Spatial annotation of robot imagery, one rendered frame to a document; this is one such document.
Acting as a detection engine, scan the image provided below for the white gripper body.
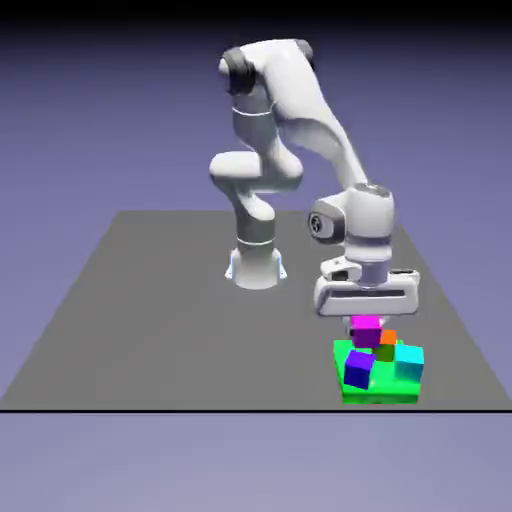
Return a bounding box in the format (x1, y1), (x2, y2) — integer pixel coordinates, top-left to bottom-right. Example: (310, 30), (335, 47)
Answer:
(312, 268), (421, 318)

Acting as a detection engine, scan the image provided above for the small magenta cube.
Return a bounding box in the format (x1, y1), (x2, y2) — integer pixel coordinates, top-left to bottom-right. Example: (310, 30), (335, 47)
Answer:
(350, 315), (383, 349)

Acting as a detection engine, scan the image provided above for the small blue cube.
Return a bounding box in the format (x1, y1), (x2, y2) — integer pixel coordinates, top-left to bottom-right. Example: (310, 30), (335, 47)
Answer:
(342, 348), (378, 390)

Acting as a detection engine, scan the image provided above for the small cyan cube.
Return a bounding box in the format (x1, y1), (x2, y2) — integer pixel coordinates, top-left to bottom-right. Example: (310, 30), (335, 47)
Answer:
(394, 343), (425, 382)

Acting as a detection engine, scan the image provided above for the large green box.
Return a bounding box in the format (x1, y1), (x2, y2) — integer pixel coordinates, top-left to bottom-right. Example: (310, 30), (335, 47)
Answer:
(332, 338), (422, 405)

